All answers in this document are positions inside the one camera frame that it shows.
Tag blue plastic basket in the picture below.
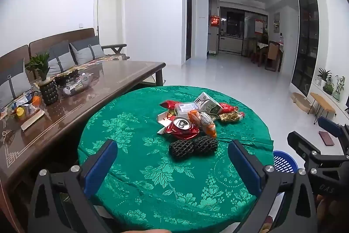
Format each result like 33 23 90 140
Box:
273 150 298 174

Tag gold red snack packet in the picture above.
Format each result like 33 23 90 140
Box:
218 111 245 123

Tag dark hair clip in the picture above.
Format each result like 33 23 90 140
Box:
1 129 15 144

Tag framed wall picture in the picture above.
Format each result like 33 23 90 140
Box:
273 12 281 33

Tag tall thin potted plant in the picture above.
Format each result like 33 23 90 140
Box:
333 75 345 102

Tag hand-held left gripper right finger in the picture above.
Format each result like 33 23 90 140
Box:
228 139 319 233

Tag white teapot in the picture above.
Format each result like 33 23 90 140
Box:
78 72 93 85

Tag person's right hand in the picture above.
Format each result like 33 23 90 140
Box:
316 193 344 225

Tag black foam net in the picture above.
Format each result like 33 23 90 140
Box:
168 139 196 160
192 136 219 155

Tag small dark potted plant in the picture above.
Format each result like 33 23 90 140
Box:
323 80 334 95

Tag green floral tablecloth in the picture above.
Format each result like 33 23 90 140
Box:
77 86 274 232

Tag potted plant in white pot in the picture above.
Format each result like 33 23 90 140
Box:
316 68 332 87

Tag green white milk carton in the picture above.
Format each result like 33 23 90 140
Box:
194 92 221 116

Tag dark red notebook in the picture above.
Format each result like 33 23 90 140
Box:
318 131 335 146

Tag plant in black studded pot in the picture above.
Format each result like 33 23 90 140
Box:
25 52 59 106

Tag wire fruit basket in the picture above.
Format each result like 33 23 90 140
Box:
7 91 45 121

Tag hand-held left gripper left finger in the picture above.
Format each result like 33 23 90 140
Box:
27 139 119 233

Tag red foil snack wrapper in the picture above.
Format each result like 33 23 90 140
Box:
159 100 180 110

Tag brown wooden coffee table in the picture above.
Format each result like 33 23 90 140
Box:
0 60 166 195

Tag crushed red can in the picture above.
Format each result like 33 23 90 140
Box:
166 116 201 141

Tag glass door cabinet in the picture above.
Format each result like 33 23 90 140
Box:
290 0 320 97

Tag dining table with white cloth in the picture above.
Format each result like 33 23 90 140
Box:
256 42 270 64

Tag white book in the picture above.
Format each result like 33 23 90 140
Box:
20 109 46 131

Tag clear plastic container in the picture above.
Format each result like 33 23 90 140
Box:
174 102 201 117

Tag white door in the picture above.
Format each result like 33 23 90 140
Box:
95 0 123 44

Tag white dotted crumpled wrapper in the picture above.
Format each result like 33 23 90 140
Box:
198 111 214 126

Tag brown wooden sofa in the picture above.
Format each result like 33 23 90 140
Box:
0 28 130 113

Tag orange white snack packet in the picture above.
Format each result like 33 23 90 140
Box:
188 110 218 138

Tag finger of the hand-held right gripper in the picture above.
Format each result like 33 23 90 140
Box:
287 131 328 168
318 116 349 160

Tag wooden dining chair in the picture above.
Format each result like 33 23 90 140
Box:
266 42 284 72

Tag white kitchen counter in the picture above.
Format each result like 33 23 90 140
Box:
219 35 243 53

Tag grey cushion with strap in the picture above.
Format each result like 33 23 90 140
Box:
0 58 30 108
69 36 105 66
48 40 77 75

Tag white red carton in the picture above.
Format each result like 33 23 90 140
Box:
156 110 178 135

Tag patterned sofa seat mat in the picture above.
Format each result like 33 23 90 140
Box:
55 54 130 78

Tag glass bowl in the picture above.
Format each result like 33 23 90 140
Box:
55 71 94 97

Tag beige oval floor pad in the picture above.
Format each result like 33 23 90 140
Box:
290 91 314 115

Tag red plastic bag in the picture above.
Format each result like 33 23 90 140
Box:
217 102 239 115

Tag small wooden bench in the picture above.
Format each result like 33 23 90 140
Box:
310 92 336 124

